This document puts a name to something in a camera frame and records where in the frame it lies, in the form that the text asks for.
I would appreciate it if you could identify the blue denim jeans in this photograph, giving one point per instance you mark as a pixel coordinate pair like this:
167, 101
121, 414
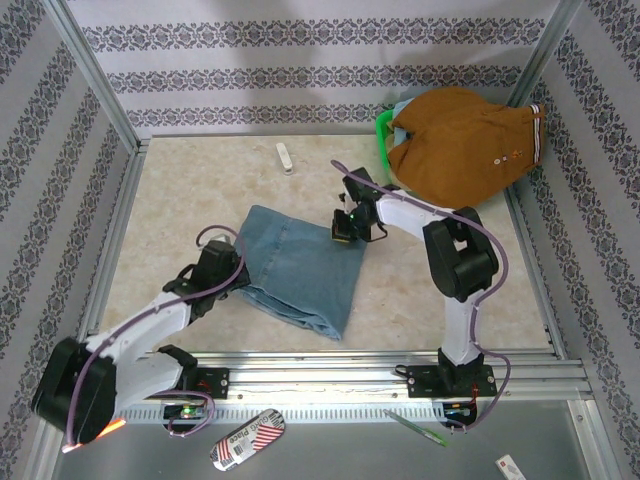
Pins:
300, 275

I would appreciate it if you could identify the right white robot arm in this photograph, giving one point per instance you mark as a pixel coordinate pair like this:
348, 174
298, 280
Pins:
400, 215

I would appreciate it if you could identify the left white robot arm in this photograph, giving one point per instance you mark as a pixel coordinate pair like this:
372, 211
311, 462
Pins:
145, 320

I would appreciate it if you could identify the green plastic basket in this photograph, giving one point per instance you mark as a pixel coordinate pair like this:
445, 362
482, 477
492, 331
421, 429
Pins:
382, 145

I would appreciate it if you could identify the white plastic marker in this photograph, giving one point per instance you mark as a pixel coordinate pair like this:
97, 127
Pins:
285, 158

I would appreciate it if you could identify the brown shirt pile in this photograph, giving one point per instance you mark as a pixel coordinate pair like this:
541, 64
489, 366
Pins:
460, 145

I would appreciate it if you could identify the small circuit board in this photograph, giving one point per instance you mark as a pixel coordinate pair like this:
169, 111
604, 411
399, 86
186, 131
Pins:
457, 411
186, 411

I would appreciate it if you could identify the flag print tin case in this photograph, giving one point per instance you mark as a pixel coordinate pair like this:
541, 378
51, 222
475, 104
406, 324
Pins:
247, 440

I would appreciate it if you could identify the orange stick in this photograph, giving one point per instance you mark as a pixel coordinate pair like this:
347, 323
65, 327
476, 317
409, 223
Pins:
115, 427

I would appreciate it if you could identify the green pen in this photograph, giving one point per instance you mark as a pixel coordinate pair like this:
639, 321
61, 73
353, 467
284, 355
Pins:
415, 427

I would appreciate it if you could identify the small white card box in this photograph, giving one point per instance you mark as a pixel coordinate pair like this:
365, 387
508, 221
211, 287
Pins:
510, 469

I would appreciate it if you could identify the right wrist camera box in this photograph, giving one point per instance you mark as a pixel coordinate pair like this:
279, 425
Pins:
357, 185

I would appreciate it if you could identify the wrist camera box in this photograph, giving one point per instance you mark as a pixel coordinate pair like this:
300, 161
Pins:
217, 255
357, 185

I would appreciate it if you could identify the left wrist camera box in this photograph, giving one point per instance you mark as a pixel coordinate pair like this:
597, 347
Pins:
217, 255

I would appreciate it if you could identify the left arm's black base plate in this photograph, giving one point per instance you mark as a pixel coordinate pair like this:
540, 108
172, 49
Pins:
212, 382

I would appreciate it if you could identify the aluminium mounting rail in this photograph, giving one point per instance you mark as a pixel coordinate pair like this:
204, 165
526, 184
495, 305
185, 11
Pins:
320, 375

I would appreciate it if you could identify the right arm's black base plate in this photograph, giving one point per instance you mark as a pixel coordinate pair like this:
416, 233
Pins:
422, 382

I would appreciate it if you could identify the aluminium frame post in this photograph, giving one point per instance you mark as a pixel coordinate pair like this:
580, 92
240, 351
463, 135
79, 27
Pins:
542, 45
95, 70

